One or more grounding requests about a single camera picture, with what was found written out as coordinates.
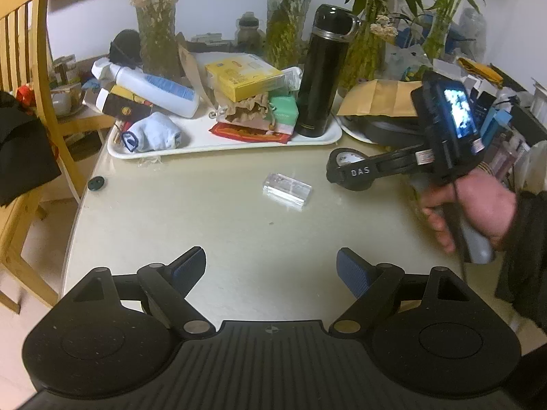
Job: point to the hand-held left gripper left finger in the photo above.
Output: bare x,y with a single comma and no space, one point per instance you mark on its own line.
188,267

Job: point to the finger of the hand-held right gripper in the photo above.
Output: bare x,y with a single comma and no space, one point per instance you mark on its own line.
342,177

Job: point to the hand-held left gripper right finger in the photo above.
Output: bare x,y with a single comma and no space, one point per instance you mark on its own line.
352,271

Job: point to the black tape roll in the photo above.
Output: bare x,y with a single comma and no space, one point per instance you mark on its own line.
359,153

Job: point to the clear acrylic block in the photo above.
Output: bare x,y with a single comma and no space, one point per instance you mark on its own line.
286,190

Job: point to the person's right hand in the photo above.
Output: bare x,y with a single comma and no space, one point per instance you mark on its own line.
478,205

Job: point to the blue carton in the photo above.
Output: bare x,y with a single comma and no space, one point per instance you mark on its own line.
498,121

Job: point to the black flat case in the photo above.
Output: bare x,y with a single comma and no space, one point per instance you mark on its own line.
384,130

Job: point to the yellow black package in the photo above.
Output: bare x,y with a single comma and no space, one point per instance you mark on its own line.
480,70

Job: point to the brown envelope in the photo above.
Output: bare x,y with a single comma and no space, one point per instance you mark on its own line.
376,98

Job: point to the green box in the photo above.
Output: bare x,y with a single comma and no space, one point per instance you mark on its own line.
284,113

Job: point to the glass vase bamboo plant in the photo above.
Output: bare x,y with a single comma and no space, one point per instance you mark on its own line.
367,51
280,38
436,38

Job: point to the black thermos bottle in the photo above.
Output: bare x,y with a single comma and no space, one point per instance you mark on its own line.
318,85

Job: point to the clear plastic bottle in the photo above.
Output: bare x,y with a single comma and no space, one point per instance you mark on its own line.
472,30

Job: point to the red flat packet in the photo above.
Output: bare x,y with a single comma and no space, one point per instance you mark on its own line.
248,132

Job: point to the crumpled brown paper bag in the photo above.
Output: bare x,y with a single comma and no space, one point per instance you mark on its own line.
248,111

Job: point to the black bottle cap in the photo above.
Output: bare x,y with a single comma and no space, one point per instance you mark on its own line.
97,183

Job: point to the white tray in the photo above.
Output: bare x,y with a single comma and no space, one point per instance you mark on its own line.
205,141

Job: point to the light blue sock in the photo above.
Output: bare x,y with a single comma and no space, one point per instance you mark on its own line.
154,132

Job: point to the yellow box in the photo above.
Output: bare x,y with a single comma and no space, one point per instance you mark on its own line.
243,77

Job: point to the black gold box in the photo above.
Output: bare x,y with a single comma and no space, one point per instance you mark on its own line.
124,106

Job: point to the dark glass jar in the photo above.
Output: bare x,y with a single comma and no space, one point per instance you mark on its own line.
248,30

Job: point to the wooden side table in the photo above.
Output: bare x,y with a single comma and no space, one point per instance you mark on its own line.
85,121

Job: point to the white lotion bottle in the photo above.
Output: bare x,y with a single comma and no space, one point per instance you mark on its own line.
162,89

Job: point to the tall kraft paper pouch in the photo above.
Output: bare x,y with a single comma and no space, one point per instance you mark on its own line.
190,72

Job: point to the black cloth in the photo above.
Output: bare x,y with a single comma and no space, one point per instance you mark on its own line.
21,158

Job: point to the ceramic cup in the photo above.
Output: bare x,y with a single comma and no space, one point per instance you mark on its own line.
64,100

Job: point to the glass vase dried flowers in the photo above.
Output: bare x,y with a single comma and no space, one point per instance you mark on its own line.
158,42

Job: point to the black round device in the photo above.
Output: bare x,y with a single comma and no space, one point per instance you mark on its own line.
126,45

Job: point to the red gift packet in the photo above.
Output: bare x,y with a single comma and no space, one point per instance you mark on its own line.
25,94

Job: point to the wooden chair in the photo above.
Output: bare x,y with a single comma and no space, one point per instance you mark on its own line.
42,51

